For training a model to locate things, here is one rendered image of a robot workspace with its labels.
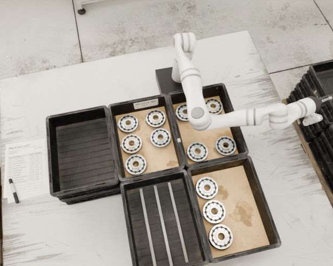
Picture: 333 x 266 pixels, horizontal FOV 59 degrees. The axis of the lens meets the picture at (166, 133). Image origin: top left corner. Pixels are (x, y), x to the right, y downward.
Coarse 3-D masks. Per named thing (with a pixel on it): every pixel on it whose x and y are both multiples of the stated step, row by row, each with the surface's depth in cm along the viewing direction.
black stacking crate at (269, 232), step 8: (240, 160) 133; (200, 168) 131; (208, 168) 133; (216, 168) 137; (224, 168) 140; (248, 168) 134; (248, 176) 136; (192, 184) 128; (256, 184) 128; (256, 192) 130; (256, 200) 132; (264, 208) 124; (264, 216) 126; (264, 224) 128; (272, 232) 121; (272, 240) 123; (256, 248) 123
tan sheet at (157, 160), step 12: (156, 108) 154; (144, 120) 151; (120, 132) 148; (144, 132) 148; (120, 144) 146; (132, 144) 146; (144, 144) 146; (144, 156) 143; (156, 156) 143; (168, 156) 143; (156, 168) 140
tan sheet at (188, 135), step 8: (216, 96) 157; (176, 104) 155; (184, 112) 153; (224, 112) 153; (184, 128) 149; (192, 128) 149; (224, 128) 149; (184, 136) 147; (192, 136) 147; (200, 136) 147; (208, 136) 147; (216, 136) 147; (232, 136) 147; (184, 144) 145; (208, 144) 145; (208, 152) 144
